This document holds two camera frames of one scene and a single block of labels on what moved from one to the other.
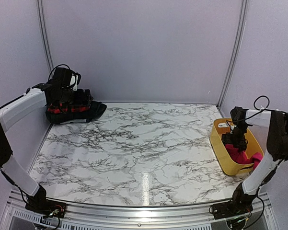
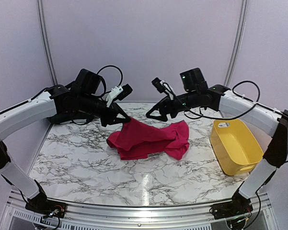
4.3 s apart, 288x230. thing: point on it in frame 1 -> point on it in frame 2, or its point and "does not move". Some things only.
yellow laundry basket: (221, 126) does not move
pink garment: (240, 157) -> (138, 138)
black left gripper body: (66, 97) -> (106, 118)
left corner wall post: (40, 4) does not move
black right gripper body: (236, 137) -> (173, 111)
